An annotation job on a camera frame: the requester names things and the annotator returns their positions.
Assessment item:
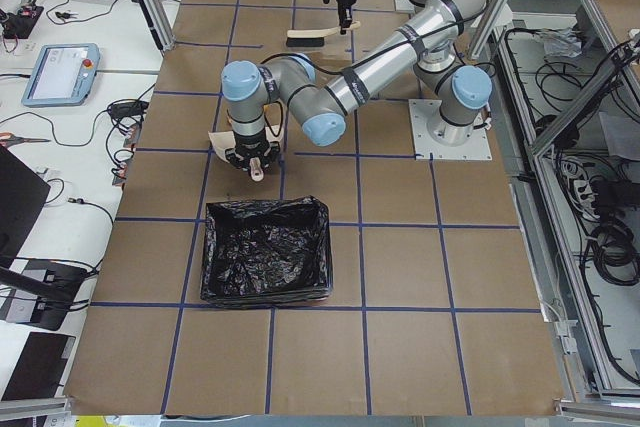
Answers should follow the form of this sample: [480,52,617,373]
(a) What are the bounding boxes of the white plastic dustpan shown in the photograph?
[208,113,285,182]

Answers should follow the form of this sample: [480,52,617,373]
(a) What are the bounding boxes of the bin with black bag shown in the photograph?
[200,196,333,308]

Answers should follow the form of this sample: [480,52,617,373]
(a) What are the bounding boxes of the teach pendant near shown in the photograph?
[21,43,101,107]

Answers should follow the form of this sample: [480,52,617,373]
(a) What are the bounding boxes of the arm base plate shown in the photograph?
[409,99,492,162]

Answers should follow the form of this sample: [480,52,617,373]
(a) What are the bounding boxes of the orange handled scissors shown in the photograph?
[0,132,49,148]

